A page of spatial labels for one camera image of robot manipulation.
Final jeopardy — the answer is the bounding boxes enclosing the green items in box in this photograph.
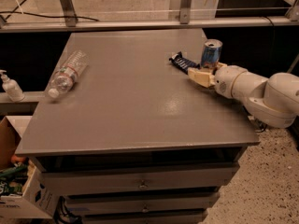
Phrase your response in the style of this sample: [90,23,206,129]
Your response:
[0,163,28,196]

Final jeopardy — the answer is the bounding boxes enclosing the white cardboard box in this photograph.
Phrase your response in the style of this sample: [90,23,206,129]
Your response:
[0,116,58,218]

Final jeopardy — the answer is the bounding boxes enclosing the aluminium frame rail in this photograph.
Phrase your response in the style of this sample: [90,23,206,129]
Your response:
[0,0,298,33]

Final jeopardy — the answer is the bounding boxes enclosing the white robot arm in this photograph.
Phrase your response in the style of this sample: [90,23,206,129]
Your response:
[188,63,299,128]

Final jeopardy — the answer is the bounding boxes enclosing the white pump dispenser bottle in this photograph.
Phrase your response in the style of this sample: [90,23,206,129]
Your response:
[0,70,25,102]

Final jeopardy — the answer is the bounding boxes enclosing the grey drawer cabinet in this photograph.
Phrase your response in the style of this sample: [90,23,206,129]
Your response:
[17,29,258,224]

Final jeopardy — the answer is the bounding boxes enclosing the blue silver redbull can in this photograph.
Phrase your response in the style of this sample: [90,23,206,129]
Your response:
[201,39,222,69]

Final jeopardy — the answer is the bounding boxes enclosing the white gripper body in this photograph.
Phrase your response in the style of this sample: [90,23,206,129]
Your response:
[214,65,247,99]

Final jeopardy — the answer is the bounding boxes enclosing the clear plastic water bottle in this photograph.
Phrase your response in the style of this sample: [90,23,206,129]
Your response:
[48,50,88,99]

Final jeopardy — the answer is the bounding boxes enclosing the dark blue rxbar wrapper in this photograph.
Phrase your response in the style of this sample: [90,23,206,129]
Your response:
[169,51,200,74]

